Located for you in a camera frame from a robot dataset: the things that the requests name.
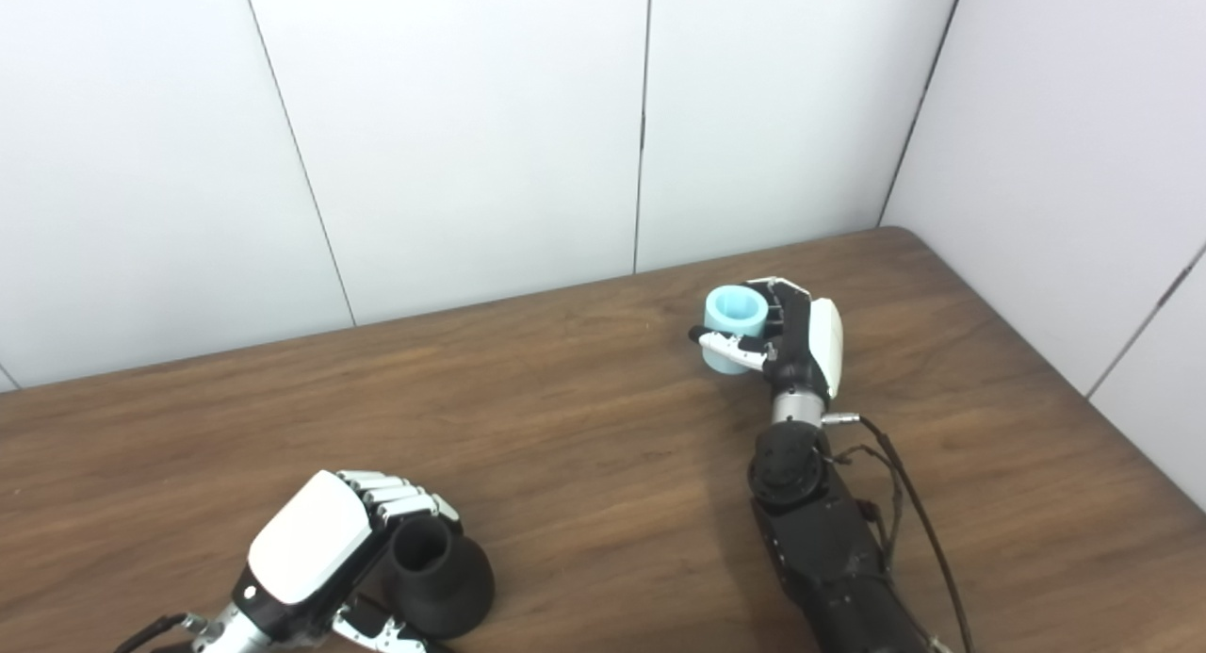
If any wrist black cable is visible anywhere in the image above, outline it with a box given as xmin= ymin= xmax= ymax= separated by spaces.
xmin=115 ymin=612 xmax=206 ymax=653
xmin=820 ymin=411 xmax=976 ymax=653

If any black nozzle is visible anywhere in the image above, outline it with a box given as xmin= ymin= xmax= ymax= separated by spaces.
xmin=382 ymin=516 xmax=496 ymax=640

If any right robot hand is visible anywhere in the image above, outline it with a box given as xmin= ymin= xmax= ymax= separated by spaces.
xmin=690 ymin=277 xmax=844 ymax=404

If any light blue cylinder cup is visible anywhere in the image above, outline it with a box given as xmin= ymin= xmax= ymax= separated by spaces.
xmin=702 ymin=287 xmax=772 ymax=376

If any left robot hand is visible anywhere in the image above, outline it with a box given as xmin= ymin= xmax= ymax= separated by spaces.
xmin=231 ymin=469 xmax=463 ymax=653

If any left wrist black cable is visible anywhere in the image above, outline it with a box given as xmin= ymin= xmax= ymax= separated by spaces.
xmin=115 ymin=612 xmax=206 ymax=653

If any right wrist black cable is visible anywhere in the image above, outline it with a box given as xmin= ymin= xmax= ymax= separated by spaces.
xmin=820 ymin=411 xmax=976 ymax=653

